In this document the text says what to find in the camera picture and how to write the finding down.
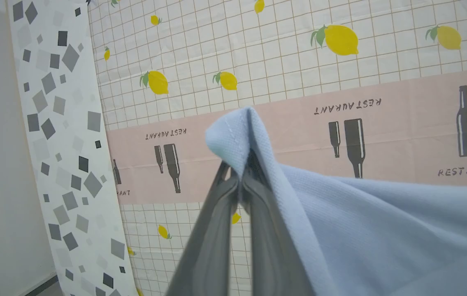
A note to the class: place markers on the dark grey baseboard strip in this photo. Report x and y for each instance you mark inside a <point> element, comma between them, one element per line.
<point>44,285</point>

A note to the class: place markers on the pink restaurant bottle print cloth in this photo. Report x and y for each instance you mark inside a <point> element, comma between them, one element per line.
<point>402,131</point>

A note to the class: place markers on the light blue knit garment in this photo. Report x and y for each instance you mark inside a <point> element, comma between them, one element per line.
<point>381,230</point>

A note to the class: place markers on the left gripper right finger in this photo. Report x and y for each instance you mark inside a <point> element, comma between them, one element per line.
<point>270,246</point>

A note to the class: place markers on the lemon print grid cloth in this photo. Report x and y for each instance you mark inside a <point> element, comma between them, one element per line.
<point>278,61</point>

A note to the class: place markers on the grey squares print cloth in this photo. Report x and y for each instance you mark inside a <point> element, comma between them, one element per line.
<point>64,123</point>

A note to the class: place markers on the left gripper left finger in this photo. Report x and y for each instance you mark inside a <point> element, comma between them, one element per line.
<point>212,238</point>

